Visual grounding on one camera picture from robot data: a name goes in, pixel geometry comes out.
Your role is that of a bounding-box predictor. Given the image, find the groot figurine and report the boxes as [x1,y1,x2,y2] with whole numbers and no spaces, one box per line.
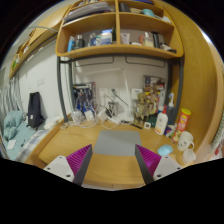
[134,92,150,126]

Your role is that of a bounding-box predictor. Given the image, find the grey mouse pad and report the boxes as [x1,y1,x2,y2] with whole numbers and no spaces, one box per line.
[94,130,141,156]

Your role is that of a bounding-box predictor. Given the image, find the white lotion bottle red cap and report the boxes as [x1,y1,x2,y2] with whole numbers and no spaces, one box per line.
[155,106,168,135]

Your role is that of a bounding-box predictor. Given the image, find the white mug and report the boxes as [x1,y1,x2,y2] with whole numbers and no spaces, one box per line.
[177,131,194,151]

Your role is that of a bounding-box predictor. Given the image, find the dark blue hanging bag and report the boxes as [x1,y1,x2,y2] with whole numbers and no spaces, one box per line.
[28,92,44,128]

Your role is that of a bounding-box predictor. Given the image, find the clear plastic cup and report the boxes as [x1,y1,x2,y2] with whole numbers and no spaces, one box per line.
[182,149,196,164]

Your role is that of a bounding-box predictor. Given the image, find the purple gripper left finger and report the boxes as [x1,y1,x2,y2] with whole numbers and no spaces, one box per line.
[44,145,93,186]

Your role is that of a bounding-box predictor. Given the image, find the teal bedding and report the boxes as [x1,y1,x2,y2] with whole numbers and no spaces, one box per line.
[3,110,26,141]

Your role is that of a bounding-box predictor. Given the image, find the light blue computer mouse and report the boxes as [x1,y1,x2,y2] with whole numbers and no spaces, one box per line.
[157,144,173,156]

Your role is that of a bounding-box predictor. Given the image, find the yellow red snack canister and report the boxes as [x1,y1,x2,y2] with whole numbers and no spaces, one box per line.
[172,108,191,142]

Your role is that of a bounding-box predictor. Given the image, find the blue box on desk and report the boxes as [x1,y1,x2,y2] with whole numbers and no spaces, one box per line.
[73,82,96,110]

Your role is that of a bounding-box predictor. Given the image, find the white power adapters and cables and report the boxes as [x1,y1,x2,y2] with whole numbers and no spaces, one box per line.
[60,96,122,130]

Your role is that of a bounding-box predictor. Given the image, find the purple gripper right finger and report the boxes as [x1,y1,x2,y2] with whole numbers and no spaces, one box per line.
[135,145,182,185]

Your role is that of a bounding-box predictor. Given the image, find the wooden shelf unit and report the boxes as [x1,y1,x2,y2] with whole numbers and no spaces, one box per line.
[55,0,184,59]

